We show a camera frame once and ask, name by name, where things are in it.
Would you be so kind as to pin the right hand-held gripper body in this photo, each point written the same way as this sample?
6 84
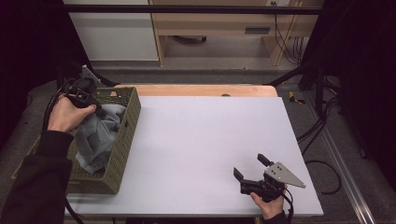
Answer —
274 182

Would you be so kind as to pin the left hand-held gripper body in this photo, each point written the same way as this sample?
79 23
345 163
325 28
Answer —
81 92

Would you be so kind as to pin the grey cloth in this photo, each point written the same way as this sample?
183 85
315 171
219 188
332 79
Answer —
96 140

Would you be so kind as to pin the green woven basket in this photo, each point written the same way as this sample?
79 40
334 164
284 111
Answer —
120 149

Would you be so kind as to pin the person's right hand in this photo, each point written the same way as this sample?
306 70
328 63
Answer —
270 207

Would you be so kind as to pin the person's left hand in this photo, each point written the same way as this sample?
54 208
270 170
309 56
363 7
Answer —
66 115

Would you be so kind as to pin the yellow black tool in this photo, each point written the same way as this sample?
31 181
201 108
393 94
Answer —
294 99

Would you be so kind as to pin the white cabinet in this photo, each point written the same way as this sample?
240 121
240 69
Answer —
115 31

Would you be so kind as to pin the black curtain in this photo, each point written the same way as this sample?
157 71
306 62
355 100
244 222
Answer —
364 62
28 43

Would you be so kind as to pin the black metal stand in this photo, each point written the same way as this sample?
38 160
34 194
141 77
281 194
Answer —
317 81

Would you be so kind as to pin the black horizontal bar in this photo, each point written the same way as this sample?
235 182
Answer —
186 9

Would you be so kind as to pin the wooden desk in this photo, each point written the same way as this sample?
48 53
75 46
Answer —
218 23

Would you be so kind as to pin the metal floor rail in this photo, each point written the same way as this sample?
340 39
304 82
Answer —
342 161

